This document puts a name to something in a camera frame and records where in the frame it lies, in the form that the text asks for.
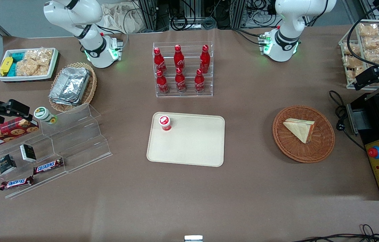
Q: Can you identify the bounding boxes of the clear bag of fried snacks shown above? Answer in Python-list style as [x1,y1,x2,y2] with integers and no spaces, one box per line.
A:
[364,49,379,65]
[358,23,379,37]
[343,55,364,70]
[342,41,361,56]
[346,67,366,83]
[362,36,379,51]

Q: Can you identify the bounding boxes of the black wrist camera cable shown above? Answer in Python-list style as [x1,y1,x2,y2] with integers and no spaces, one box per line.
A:
[346,0,379,78]

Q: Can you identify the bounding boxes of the red lidded small cup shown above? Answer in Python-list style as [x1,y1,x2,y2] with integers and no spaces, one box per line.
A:
[158,115,172,132]

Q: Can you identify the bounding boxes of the round brown wicker basket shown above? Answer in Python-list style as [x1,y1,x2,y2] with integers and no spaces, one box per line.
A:
[272,106,336,164]

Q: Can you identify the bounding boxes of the aluminium frame post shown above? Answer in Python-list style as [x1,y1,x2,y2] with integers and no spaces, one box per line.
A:
[137,0,159,33]
[230,0,247,29]

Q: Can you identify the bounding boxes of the black appliance with yellow panel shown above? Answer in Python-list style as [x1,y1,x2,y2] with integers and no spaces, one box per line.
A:
[346,72,379,201]

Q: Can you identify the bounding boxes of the red cola bottle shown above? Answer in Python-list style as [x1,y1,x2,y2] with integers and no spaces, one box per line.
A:
[175,68,187,93]
[200,45,210,74]
[153,47,167,74]
[174,45,185,69]
[156,70,169,94]
[194,69,205,93]

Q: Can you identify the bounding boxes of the coiled grey black cables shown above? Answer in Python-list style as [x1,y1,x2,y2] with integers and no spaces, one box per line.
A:
[169,12,217,31]

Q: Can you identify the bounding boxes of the small black box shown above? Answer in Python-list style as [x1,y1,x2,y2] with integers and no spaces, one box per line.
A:
[20,144,37,162]
[0,154,17,174]

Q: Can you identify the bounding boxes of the Snickers chocolate bar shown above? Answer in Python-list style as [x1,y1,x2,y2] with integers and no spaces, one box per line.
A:
[0,176,34,191]
[33,158,64,175]

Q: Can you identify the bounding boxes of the triangular sandwich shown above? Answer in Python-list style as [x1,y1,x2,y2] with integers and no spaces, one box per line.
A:
[283,118,316,144]

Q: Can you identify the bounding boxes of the green lidded white jar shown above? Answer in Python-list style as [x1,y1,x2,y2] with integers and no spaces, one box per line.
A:
[34,107,57,125]

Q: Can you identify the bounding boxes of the stacked aluminium foil containers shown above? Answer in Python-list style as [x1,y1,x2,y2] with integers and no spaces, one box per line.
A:
[49,67,91,106]

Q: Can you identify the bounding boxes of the beige plastic tray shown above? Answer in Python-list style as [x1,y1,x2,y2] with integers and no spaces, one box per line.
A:
[146,112,226,167]

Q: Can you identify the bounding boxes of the crumpled beige cloth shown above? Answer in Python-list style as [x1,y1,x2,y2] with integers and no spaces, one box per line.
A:
[100,3,143,34]

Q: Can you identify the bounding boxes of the yellow snack packet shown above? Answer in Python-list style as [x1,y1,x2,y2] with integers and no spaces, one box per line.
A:
[0,56,13,76]

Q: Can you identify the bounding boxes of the red cookie box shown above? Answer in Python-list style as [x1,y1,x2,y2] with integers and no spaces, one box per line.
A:
[0,117,39,150]

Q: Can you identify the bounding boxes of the white rectangular snack bin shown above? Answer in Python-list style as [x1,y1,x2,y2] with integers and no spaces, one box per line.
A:
[0,47,59,82]

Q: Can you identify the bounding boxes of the clear bag of rice crackers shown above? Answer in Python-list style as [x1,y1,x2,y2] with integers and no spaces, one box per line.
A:
[15,49,54,76]

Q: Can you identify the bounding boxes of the black floor cable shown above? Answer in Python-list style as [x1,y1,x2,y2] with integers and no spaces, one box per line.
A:
[292,224,379,242]

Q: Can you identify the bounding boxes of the oval tan wicker basket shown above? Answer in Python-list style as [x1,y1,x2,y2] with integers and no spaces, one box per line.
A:
[48,62,97,113]

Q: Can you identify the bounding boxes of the black power cable with plug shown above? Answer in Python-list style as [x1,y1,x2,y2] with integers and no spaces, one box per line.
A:
[329,90,366,151]

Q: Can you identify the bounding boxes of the white wire rack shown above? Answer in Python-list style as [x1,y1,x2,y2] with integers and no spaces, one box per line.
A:
[338,19,379,90]

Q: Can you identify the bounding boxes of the clear acrylic stepped display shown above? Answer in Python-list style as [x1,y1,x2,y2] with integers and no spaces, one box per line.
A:
[0,103,113,199]

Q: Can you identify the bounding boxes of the clear acrylic bottle rack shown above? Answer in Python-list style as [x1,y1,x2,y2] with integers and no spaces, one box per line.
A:
[152,41,214,98]

